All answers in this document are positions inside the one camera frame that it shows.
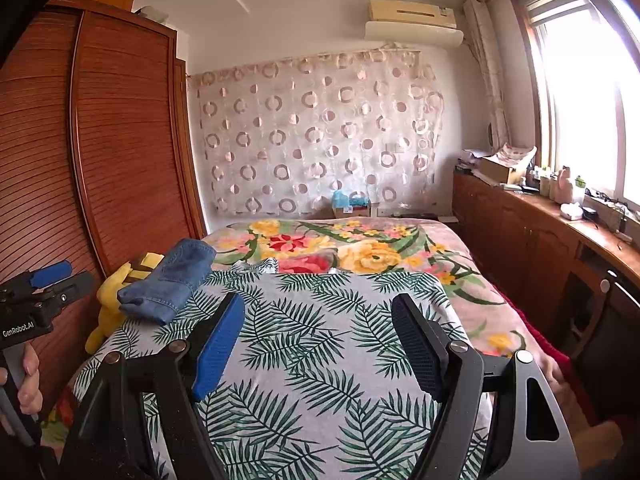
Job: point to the small black case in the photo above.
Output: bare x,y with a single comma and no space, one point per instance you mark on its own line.
590,213

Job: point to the green capped bottle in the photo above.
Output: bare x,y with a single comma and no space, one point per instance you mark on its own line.
579,190

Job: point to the red blanket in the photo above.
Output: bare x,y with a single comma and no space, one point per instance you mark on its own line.
540,335

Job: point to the circle pattern sheer curtain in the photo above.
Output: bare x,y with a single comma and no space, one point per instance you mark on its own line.
310,135

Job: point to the wooden cabinet row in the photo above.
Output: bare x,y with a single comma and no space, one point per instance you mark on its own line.
515,235

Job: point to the brown cardboard box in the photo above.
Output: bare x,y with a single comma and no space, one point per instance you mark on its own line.
500,171

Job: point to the wooden framed window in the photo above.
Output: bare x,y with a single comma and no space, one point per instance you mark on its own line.
580,100

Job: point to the blue plastic bag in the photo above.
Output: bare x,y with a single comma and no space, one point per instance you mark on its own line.
350,199

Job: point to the white bundle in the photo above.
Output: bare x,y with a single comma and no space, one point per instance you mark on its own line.
150,13

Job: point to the person's left hand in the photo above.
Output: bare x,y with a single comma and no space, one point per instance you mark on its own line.
30,385

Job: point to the yellow plush toy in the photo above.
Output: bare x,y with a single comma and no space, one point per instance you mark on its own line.
107,300

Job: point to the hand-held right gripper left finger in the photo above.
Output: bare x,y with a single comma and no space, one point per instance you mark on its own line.
220,350

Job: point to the slatted wooden wardrobe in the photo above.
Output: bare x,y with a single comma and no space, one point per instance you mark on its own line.
125,135

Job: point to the beige patterned window drape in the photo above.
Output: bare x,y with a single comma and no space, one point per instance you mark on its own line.
487,70

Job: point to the bottles on counter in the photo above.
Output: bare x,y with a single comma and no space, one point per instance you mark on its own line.
565,187

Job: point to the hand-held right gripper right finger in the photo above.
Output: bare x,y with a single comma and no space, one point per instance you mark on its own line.
420,355

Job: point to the dark wooden chair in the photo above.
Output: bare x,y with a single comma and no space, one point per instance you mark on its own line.
605,310

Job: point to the leaf print bedsheet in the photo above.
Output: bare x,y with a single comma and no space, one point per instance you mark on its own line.
310,320

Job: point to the low cardboard box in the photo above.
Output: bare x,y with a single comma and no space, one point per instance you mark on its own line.
370,211

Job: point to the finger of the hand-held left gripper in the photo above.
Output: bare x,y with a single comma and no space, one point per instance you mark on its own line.
72,287
50,274

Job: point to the white bottles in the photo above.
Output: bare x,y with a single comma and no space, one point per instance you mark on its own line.
547,184

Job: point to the beige air conditioner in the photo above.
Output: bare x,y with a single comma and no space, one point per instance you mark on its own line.
410,10

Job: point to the printed paper sheet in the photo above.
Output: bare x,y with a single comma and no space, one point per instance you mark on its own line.
517,153

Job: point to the white tissue pack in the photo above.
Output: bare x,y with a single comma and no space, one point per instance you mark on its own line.
571,211

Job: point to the blue denim pants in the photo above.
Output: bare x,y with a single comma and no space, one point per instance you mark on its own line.
170,280

